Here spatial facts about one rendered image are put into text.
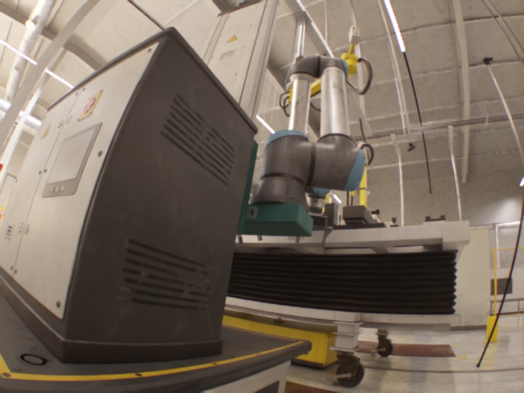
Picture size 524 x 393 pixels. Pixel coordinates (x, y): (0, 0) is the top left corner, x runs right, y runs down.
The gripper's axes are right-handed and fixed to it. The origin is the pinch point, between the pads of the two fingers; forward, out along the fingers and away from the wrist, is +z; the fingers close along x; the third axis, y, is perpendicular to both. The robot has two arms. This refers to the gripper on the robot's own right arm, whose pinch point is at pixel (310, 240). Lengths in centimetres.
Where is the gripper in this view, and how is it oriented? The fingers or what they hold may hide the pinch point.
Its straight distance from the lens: 142.5
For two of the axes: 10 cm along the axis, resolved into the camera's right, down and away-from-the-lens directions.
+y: -3.5, 0.2, -9.4
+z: -1.2, 9.9, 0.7
